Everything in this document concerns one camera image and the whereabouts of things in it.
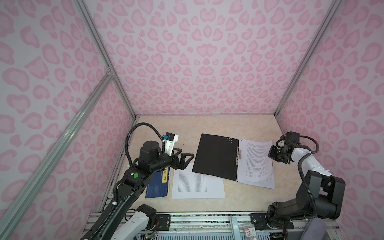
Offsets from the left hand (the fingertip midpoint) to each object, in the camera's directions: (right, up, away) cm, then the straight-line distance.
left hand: (187, 151), depth 67 cm
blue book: (-18, -22, +16) cm, 33 cm away
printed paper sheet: (-1, -22, +18) cm, 29 cm away
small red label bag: (+29, -37, +2) cm, 47 cm away
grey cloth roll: (+59, -36, +1) cm, 69 cm away
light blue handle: (+22, -37, 0) cm, 43 cm away
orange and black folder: (+17, -8, +29) cm, 35 cm away
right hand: (+48, -4, +20) cm, 52 cm away
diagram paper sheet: (+41, -17, +18) cm, 48 cm away
